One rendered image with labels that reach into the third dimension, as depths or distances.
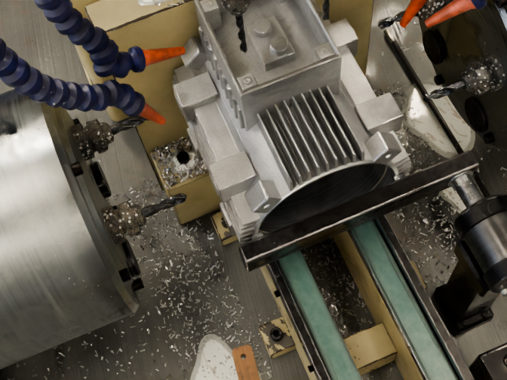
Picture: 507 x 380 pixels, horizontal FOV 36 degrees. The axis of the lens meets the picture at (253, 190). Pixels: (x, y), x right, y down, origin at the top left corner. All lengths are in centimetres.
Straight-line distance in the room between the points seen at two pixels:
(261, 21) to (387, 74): 40
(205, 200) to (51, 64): 35
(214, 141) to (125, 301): 18
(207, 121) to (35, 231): 21
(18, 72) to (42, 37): 65
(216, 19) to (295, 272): 29
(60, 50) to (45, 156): 54
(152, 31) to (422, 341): 42
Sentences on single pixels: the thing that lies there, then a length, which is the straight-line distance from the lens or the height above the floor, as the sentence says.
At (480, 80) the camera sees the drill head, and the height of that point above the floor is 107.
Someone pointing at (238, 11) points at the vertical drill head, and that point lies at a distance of 61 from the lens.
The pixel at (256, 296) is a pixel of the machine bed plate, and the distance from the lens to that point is 98.
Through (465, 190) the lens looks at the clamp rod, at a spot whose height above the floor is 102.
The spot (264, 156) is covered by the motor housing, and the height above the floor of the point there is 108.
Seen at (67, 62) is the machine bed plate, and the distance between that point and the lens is 119.
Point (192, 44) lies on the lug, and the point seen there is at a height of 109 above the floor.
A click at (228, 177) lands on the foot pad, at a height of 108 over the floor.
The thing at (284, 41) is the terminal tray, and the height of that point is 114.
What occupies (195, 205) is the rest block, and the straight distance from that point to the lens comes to 98.
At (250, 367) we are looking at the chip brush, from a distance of 95.
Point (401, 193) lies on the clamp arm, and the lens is 77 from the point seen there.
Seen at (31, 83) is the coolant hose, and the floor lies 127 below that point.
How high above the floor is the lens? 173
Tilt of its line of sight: 65 degrees down
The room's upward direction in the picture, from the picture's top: 10 degrees counter-clockwise
